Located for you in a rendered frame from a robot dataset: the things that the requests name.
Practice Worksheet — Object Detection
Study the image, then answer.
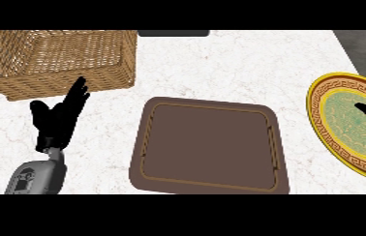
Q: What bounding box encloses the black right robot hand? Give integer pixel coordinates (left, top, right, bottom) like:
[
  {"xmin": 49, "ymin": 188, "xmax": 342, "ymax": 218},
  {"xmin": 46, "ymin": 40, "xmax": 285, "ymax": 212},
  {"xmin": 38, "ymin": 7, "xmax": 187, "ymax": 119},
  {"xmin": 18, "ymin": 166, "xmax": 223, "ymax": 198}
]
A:
[{"xmin": 353, "ymin": 102, "xmax": 366, "ymax": 116}]

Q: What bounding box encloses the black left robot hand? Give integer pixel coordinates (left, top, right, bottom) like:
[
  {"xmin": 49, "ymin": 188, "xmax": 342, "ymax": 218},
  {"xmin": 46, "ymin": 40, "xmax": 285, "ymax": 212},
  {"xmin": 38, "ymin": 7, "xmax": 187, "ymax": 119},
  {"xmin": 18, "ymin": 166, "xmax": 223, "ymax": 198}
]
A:
[{"xmin": 28, "ymin": 75, "xmax": 91, "ymax": 154}]

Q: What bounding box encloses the yellow patterned plate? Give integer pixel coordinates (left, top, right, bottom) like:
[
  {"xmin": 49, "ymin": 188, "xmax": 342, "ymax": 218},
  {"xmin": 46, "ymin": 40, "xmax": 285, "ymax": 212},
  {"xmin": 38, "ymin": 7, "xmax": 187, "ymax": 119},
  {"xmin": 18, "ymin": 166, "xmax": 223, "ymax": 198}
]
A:
[{"xmin": 305, "ymin": 72, "xmax": 366, "ymax": 177}]

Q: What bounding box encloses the brown tray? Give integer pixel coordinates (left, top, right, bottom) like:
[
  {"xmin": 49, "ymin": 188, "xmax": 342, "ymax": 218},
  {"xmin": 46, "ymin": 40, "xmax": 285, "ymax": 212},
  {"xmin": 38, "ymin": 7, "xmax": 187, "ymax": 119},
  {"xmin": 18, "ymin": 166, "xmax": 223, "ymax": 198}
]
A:
[{"xmin": 128, "ymin": 96, "xmax": 292, "ymax": 195}]

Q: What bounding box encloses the wicker basket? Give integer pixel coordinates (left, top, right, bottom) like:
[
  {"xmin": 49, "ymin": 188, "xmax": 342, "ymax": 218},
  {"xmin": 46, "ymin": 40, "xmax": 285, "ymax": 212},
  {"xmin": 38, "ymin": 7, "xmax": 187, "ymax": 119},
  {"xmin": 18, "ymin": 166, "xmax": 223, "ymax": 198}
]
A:
[{"xmin": 0, "ymin": 30, "xmax": 139, "ymax": 103}]

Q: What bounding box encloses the dark grey sink edge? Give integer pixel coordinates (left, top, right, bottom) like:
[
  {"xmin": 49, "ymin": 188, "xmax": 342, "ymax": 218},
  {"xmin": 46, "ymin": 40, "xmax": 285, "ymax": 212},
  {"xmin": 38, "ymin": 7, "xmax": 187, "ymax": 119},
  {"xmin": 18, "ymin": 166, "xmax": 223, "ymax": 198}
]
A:
[{"xmin": 332, "ymin": 30, "xmax": 366, "ymax": 76}]

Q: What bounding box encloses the dark grey flat appliance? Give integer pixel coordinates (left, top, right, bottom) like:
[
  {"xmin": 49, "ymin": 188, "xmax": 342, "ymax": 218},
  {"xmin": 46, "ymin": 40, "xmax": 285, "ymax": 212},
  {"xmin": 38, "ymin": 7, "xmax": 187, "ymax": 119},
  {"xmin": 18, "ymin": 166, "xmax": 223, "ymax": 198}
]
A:
[{"xmin": 137, "ymin": 30, "xmax": 211, "ymax": 38}]

